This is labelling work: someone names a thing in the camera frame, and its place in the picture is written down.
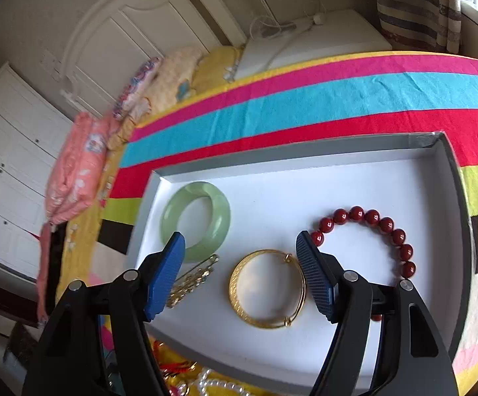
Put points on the white bedside table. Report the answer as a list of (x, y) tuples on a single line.
[(341, 32)]

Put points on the white wardrobe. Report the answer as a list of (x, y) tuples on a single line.
[(32, 133)]

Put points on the striped curtain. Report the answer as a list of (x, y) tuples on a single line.
[(428, 25)]

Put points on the green jade bangle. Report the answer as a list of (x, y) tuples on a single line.
[(201, 212)]

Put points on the embroidered patterned pillow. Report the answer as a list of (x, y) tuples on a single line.
[(133, 91)]

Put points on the striped colourful bedspread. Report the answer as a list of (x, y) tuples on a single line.
[(335, 97)]

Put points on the cream fluffy blanket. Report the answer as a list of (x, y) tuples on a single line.
[(171, 85)]

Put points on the red cord gold pendant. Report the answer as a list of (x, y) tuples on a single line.
[(170, 366)]

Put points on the gold bangle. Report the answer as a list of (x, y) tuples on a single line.
[(267, 289)]

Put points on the grey cardboard tray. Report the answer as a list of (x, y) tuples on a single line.
[(346, 266)]

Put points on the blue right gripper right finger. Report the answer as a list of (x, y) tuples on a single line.
[(318, 276)]

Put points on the pink folded quilt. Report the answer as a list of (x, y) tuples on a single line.
[(72, 185)]

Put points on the white headboard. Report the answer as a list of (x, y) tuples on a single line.
[(115, 37)]

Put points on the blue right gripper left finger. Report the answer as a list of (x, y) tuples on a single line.
[(159, 273)]

